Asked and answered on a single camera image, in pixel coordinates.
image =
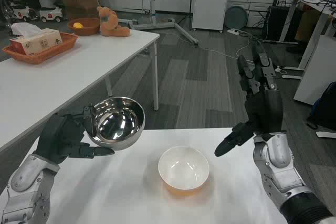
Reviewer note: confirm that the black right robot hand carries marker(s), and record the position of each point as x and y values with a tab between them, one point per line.
265	108

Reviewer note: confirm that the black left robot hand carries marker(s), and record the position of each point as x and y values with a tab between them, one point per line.
56	137

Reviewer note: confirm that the shiny metal bowl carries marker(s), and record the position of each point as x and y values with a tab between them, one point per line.
118	124

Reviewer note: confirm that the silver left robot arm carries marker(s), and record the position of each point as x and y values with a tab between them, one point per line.
23	190

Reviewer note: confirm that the white and orange bowl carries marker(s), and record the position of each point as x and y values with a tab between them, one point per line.
183	168

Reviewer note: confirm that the round brown wicker bowl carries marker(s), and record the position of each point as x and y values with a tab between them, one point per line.
88	29

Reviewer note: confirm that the long white table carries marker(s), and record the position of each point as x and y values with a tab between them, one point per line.
52	82

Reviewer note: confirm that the dark blue backpack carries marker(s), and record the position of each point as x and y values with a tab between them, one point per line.
324	108

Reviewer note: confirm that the white low partition cabinet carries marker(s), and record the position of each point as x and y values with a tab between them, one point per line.
317	72

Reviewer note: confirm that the white power strip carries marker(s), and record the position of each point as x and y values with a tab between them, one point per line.
233	31

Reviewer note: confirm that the black computer tower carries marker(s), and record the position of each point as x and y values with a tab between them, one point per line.
281	23

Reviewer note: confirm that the orange rectangular wicker basket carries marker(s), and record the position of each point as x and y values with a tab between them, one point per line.
46	51

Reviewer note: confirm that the grey round tray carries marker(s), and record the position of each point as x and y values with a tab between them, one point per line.
235	17

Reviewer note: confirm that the tissue box with tissue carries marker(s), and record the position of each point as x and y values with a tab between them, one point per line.
35	39

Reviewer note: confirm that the white drawer unit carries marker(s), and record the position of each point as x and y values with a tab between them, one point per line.
252	6

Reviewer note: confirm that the white office desk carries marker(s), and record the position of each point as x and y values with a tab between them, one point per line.
312	11

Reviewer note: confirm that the yellow lemon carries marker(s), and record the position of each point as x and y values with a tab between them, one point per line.
78	25

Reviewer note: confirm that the white toy ride-on car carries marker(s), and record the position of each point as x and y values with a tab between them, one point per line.
23	12
51	14

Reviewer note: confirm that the brown teddy bear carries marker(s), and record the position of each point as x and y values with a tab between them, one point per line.
111	23

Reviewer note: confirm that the metal stand with base legs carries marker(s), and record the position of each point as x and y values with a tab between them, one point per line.
162	22

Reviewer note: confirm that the brown cardboard box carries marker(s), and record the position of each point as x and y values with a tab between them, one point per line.
84	1

